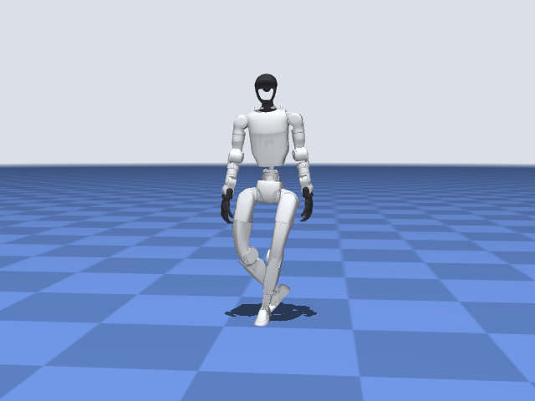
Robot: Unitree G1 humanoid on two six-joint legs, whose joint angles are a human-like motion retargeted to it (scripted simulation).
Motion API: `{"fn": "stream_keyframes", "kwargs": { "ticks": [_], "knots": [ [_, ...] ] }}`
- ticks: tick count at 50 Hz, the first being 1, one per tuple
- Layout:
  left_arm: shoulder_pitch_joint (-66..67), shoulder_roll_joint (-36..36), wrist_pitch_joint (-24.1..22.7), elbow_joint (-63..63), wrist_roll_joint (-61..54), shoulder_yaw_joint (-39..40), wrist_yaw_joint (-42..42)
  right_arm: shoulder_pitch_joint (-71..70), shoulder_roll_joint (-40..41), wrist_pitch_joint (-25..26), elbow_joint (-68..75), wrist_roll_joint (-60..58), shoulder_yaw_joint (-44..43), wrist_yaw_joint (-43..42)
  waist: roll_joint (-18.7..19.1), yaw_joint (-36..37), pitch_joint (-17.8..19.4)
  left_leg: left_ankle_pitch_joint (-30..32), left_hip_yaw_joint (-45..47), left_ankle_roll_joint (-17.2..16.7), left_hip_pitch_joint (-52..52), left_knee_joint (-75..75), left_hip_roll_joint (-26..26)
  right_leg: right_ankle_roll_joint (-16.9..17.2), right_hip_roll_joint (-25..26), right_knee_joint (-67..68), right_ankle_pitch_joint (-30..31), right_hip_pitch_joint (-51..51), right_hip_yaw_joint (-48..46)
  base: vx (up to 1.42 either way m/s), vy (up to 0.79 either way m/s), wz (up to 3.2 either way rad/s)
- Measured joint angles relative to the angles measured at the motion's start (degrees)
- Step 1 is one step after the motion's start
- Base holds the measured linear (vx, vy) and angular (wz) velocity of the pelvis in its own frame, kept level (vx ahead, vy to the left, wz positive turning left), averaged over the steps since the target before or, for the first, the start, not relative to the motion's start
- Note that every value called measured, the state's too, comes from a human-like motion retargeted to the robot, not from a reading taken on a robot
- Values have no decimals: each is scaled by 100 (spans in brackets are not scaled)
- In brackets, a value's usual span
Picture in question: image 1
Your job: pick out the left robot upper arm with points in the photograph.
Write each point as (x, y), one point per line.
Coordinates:
(296, 120)

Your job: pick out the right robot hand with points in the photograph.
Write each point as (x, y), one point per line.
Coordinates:
(225, 205)

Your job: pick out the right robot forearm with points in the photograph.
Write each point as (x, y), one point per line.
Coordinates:
(231, 176)

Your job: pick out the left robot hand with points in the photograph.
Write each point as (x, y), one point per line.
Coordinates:
(308, 203)

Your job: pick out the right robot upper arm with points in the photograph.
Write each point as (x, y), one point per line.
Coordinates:
(238, 137)

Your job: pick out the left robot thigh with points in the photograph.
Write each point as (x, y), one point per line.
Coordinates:
(287, 206)

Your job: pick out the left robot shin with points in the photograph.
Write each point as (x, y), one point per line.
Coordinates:
(270, 281)

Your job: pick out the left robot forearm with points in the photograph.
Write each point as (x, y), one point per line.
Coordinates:
(304, 175)

